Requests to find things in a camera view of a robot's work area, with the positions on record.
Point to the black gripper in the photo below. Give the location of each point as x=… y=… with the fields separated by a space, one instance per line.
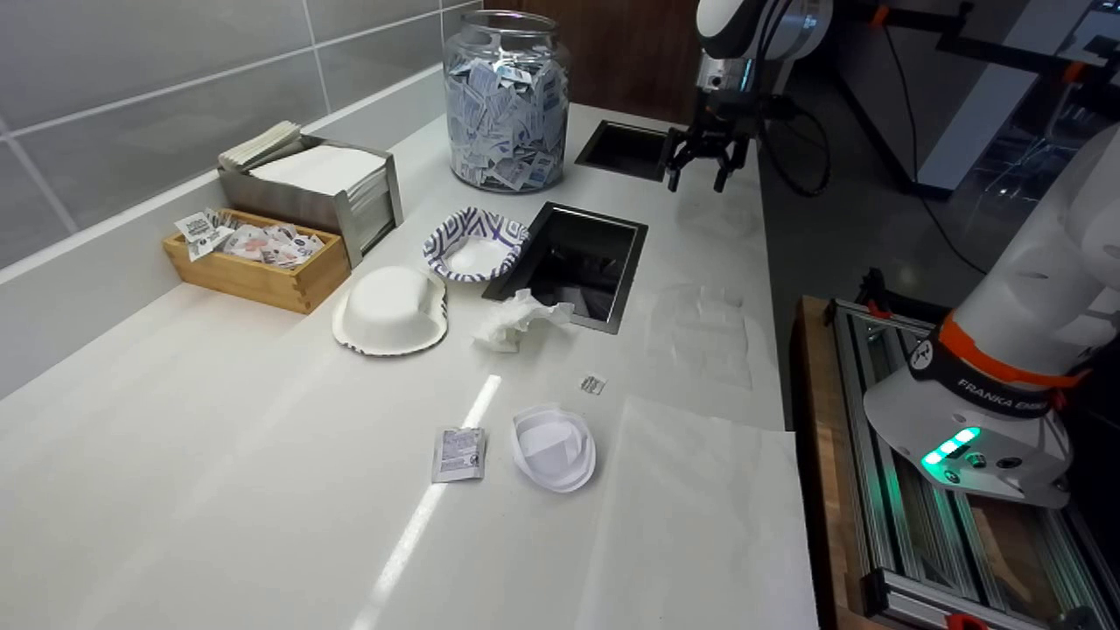
x=718 y=119

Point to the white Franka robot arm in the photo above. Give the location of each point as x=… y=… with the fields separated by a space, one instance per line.
x=1032 y=290

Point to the steel framed trash opening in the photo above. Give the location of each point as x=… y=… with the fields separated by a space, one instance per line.
x=627 y=273

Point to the glass jar of packets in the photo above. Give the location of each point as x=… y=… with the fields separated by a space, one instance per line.
x=509 y=107

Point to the white plastic lid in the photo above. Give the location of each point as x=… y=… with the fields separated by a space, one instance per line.
x=551 y=450

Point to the wooden base board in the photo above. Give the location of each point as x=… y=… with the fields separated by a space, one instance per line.
x=815 y=465

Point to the plain white paper bowl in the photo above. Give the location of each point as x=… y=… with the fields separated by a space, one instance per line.
x=388 y=310

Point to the large clear plastic sheet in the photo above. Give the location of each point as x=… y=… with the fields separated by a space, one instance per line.
x=702 y=527

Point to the small grey packet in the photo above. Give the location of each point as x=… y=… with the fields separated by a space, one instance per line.
x=458 y=457

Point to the white napkin box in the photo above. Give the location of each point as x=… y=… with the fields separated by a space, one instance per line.
x=317 y=177

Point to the wooden box of packets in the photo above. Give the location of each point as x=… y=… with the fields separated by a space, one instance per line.
x=248 y=279

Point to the aluminium profile frame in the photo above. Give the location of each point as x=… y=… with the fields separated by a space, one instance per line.
x=920 y=560

